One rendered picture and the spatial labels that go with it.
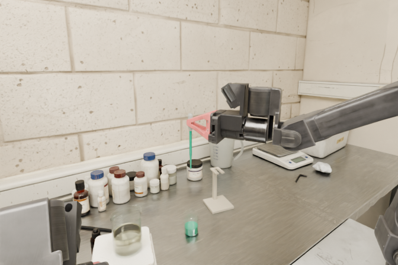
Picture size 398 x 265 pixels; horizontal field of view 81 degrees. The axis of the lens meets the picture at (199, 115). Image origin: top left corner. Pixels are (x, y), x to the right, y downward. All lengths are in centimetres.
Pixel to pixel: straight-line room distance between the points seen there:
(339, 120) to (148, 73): 75
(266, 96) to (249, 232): 42
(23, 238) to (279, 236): 64
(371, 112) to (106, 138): 86
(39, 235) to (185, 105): 94
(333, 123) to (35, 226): 48
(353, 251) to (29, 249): 72
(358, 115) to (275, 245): 41
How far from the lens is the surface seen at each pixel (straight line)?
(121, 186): 87
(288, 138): 50
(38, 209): 27
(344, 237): 84
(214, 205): 85
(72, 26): 96
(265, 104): 52
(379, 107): 53
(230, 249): 71
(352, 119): 52
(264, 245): 73
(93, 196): 90
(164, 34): 107
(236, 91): 53
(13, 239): 27
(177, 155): 111
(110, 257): 58
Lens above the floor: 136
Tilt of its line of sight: 12 degrees down
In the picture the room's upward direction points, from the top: straight up
